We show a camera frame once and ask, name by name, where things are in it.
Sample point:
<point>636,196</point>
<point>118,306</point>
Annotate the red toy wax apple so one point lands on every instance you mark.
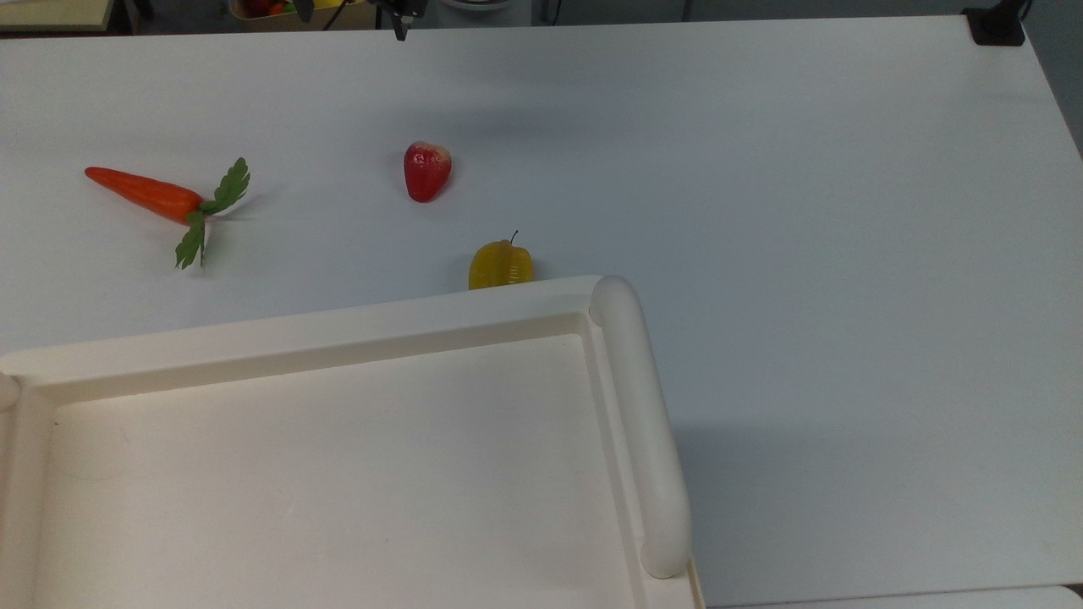
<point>426,172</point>

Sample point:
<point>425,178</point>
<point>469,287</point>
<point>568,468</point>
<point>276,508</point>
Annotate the wooden side table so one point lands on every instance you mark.
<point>52,13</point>

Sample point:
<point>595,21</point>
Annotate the black table clamp mount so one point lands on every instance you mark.
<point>997,27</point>

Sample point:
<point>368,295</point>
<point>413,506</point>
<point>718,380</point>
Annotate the cardboard box of toy fruit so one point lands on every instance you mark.
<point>254,20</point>

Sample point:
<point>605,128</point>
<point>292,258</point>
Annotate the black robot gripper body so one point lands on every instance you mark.
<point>401,7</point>

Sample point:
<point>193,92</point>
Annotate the cream white tray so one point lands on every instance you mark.
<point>321,474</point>

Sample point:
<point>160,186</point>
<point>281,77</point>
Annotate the orange toy carrot green leaves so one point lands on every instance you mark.
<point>152,195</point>

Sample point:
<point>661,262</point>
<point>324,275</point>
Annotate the yellow toy starfruit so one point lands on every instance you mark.
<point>500,266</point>

